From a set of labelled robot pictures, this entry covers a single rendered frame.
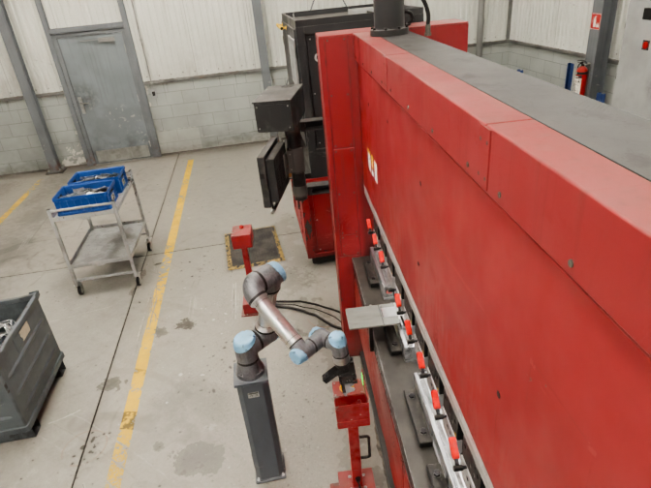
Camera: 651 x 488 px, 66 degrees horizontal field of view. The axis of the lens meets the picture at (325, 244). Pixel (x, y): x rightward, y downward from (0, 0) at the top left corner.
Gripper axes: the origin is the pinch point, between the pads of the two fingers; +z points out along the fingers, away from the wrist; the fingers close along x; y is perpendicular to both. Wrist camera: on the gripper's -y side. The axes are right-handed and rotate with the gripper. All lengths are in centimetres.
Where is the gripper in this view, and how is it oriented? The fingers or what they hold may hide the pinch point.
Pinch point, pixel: (344, 393)
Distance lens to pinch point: 248.3
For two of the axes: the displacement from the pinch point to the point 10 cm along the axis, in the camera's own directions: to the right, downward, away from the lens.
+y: 9.8, -1.9, 0.0
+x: -0.9, -4.6, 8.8
